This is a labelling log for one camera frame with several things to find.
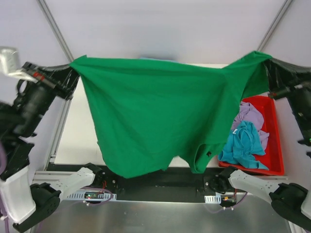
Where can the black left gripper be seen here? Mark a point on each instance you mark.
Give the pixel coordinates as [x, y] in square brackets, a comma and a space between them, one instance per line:
[53, 80]

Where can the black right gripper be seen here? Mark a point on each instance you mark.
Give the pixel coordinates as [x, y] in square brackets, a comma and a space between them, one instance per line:
[281, 81]

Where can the green t-shirt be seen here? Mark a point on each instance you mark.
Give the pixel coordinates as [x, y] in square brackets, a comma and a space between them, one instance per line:
[146, 112]

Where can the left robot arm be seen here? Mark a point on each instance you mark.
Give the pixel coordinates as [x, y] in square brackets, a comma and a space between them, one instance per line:
[23, 203]

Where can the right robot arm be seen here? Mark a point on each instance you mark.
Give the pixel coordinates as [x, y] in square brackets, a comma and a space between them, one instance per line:
[291, 201]

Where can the lavender crumpled t-shirt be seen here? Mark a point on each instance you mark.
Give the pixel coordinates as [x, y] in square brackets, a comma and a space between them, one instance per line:
[249, 113]

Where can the teal crumpled t-shirt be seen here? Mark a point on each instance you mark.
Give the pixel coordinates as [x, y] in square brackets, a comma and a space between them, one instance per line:
[244, 142]

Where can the red plastic bin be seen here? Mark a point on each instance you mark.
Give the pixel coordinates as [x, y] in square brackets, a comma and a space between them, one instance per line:
[273, 158]

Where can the light blue folded t-shirt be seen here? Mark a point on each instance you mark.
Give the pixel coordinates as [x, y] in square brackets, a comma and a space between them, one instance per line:
[157, 58]

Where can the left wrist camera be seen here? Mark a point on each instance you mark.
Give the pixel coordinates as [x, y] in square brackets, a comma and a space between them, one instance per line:
[10, 64]

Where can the right aluminium frame post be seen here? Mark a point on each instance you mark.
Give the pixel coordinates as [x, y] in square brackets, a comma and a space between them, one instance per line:
[275, 24]

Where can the aluminium frame post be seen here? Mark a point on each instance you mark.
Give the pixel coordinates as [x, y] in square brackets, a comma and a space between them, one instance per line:
[55, 29]
[275, 24]

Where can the left aluminium frame post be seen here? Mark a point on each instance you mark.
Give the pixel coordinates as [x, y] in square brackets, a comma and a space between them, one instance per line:
[55, 29]

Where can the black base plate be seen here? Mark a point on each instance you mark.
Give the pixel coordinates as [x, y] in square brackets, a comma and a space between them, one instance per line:
[176, 184]

